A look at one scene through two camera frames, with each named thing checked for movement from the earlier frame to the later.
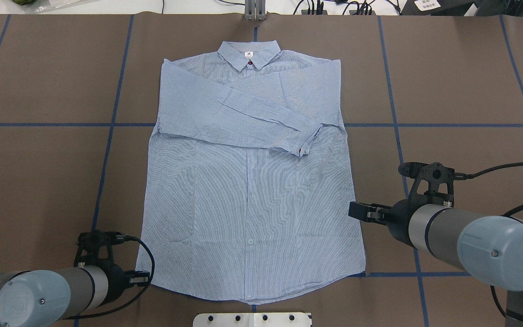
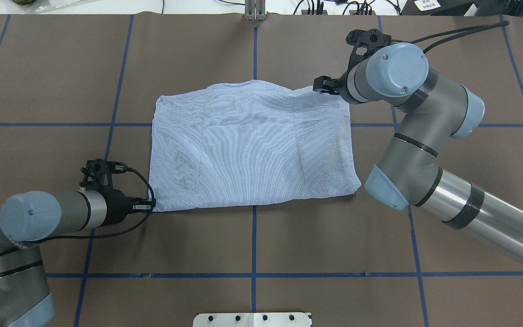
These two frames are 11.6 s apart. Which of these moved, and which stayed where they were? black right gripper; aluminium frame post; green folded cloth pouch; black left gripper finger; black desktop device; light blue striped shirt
Moved: black left gripper finger; light blue striped shirt; black right gripper
Stayed: black desktop device; green folded cloth pouch; aluminium frame post
